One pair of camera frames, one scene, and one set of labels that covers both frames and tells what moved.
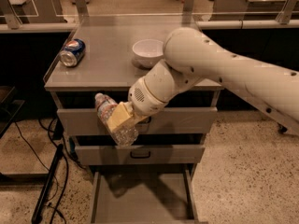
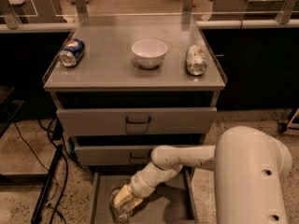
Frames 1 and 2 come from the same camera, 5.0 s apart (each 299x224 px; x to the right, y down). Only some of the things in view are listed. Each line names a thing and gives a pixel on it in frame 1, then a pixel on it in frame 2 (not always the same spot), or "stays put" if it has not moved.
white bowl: x=148 y=52 stays put
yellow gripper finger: x=139 y=118 -> x=134 y=202
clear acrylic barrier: x=166 y=7 stays put
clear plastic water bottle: x=122 y=137 -> x=122 y=212
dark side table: x=11 y=106 stays put
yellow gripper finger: x=120 y=116 -> x=123 y=194
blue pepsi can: x=73 y=52 stays put
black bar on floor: x=47 y=185 stays put
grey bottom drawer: x=144 y=193 stays put
